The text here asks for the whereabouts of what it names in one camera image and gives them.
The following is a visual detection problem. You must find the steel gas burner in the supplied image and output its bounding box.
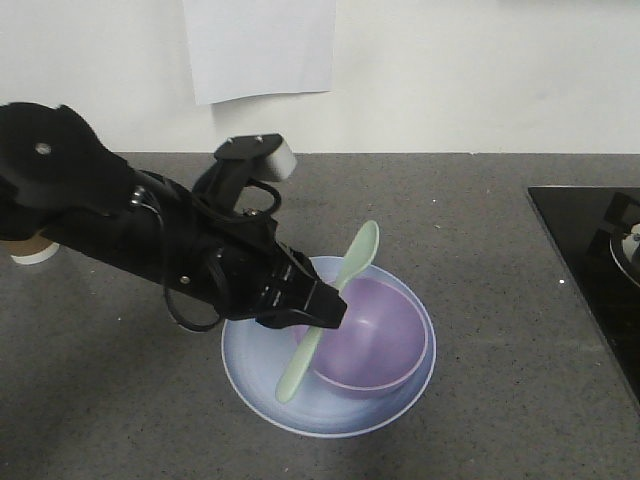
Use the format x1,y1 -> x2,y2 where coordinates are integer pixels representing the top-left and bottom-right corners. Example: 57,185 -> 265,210
609,223 -> 640,286

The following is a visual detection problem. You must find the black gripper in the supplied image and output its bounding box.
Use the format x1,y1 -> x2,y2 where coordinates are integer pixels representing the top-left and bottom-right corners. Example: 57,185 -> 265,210
174,214 -> 347,330

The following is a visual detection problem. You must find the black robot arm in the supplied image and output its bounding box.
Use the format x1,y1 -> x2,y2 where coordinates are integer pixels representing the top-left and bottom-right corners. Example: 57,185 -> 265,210
1,102 -> 347,329

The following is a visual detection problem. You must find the purple plastic bowl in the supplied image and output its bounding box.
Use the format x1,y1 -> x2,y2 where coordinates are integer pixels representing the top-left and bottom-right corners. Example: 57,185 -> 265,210
294,272 -> 435,400

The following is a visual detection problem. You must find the brown white cup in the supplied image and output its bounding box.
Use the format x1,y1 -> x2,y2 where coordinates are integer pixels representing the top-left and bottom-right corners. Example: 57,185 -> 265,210
1,235 -> 59,266

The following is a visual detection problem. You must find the pale green plastic spoon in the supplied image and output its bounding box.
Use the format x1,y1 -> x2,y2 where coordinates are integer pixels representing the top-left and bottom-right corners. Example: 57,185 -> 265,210
275,220 -> 380,404

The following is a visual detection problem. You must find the white paper wall sheet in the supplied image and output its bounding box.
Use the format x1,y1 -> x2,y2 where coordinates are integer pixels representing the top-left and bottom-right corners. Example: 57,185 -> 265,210
183,0 -> 336,105

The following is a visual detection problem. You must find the pale blue plate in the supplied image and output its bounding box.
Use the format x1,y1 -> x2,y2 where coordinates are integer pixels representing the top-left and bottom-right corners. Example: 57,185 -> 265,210
221,265 -> 436,438

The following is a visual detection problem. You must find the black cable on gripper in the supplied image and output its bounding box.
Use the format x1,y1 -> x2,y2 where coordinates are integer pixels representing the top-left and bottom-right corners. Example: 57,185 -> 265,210
130,182 -> 282,333

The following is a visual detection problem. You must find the black gas stove top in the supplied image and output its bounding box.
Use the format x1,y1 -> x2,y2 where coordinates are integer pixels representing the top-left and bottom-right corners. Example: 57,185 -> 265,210
528,185 -> 639,396

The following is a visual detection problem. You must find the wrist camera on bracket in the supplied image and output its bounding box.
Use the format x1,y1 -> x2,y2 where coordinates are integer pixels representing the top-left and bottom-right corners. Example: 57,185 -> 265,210
192,134 -> 297,214

